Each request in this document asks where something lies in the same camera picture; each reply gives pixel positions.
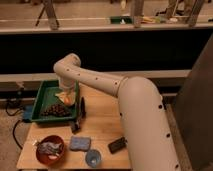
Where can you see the small dark clip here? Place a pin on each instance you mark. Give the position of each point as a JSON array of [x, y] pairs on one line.
[[75, 127]]

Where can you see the blue sponge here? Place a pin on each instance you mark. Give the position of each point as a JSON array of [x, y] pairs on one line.
[[80, 143]]

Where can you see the green box in background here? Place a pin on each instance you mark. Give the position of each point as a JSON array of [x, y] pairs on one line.
[[120, 20]]

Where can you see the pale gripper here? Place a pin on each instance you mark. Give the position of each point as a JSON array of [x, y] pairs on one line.
[[66, 93]]

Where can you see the blue power box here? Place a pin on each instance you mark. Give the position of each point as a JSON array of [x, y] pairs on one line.
[[27, 114]]

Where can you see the red bowl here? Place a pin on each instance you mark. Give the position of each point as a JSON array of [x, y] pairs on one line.
[[46, 159]]

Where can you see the grey crumpled cloth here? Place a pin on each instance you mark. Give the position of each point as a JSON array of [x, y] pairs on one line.
[[50, 148]]

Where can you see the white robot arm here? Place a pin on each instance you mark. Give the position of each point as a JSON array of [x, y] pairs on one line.
[[146, 129]]

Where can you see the dark grape bunch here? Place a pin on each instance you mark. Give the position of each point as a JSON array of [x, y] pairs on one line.
[[56, 110]]

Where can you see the blue plastic cup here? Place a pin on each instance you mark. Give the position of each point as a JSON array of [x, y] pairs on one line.
[[93, 158]]

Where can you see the orange apple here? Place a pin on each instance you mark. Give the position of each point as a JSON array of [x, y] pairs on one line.
[[67, 101]]

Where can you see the black rectangular block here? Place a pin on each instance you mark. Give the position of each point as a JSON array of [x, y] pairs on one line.
[[117, 145]]

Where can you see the green plastic tray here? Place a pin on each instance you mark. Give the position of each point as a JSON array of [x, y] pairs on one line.
[[46, 97]]

